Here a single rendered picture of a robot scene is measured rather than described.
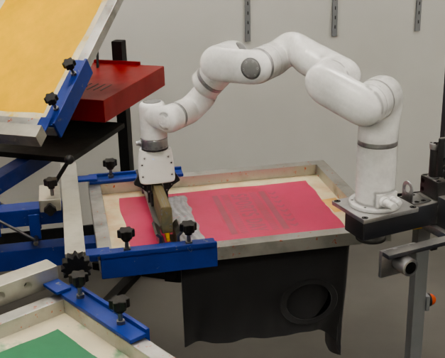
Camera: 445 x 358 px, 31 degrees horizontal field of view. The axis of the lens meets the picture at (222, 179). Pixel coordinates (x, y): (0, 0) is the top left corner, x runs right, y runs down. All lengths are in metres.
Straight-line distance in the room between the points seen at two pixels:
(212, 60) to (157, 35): 2.29
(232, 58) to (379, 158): 0.42
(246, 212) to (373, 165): 0.60
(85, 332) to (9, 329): 0.17
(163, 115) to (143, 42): 2.11
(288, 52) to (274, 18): 2.39
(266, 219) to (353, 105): 0.65
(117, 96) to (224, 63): 1.31
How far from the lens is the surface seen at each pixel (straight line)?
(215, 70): 1.98
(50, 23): 3.13
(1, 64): 3.05
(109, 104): 3.16
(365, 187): 1.94
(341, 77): 1.82
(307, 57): 1.92
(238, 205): 2.45
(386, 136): 1.90
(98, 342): 1.80
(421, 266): 2.51
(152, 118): 2.20
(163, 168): 2.28
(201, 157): 4.46
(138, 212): 2.43
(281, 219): 2.36
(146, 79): 3.48
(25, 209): 2.30
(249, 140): 4.49
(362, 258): 4.32
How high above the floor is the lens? 1.89
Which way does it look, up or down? 20 degrees down
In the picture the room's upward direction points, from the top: 1 degrees counter-clockwise
